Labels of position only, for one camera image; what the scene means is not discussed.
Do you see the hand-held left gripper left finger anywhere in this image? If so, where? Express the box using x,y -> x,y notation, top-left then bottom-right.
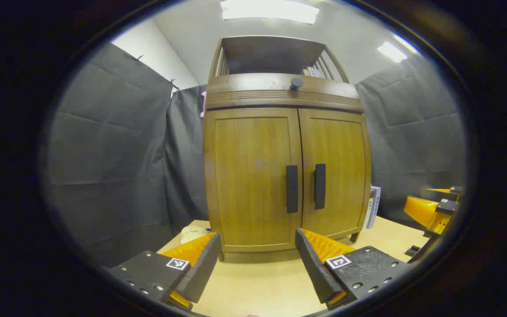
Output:
104,232 -> 222,311

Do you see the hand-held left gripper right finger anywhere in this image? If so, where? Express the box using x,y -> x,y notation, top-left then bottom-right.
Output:
295,228 -> 412,310

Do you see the wooden cabinet door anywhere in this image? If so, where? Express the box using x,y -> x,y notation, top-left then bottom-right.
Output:
298,108 -> 372,240
204,108 -> 303,252

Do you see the wooden double-door shoe cabinet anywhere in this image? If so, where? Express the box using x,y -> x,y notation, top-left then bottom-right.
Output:
203,35 -> 373,263

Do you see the white plush toy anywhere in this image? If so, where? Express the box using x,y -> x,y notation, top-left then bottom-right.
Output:
180,225 -> 210,245

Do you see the grey-blue book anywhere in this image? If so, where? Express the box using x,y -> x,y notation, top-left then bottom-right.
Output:
370,185 -> 382,229

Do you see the white orange-spined book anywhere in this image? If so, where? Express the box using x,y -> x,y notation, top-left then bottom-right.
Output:
364,187 -> 375,229

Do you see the black backdrop cloth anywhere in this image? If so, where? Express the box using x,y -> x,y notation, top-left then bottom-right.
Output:
44,42 -> 467,269

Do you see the small ceiling light panel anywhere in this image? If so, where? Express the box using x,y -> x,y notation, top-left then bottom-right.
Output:
377,41 -> 408,63

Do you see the large ceiling light panel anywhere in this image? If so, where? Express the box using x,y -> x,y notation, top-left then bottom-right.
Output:
220,0 -> 320,25

